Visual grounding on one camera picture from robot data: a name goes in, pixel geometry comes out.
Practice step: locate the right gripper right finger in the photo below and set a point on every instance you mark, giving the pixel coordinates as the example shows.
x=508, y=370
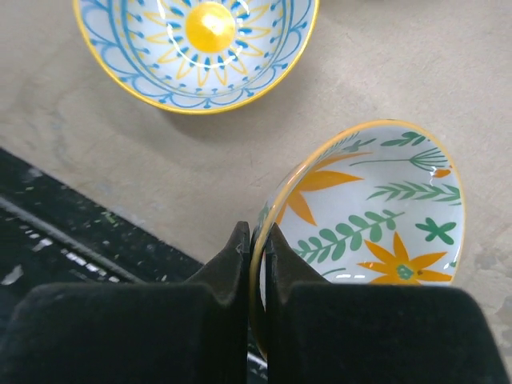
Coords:
x=320, y=332

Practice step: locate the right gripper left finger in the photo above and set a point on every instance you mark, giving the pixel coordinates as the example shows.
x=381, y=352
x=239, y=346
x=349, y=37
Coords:
x=185, y=332

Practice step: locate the orange flower leaf bowl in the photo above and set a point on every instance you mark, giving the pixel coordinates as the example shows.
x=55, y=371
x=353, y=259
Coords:
x=378, y=203

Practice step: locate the blue rim yellow bowl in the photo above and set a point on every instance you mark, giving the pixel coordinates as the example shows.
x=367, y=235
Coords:
x=196, y=57

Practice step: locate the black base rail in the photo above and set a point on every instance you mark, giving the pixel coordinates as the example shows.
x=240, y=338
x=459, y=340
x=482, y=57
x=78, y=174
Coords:
x=52, y=233

